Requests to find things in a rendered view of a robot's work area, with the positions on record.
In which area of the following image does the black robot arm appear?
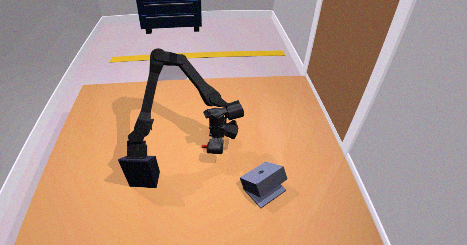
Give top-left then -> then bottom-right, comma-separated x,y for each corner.
126,48 -> 244,159

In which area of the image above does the grey metal panel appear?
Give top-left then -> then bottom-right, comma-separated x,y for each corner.
240,162 -> 288,208

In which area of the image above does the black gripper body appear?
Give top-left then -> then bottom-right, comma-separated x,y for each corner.
207,123 -> 224,154

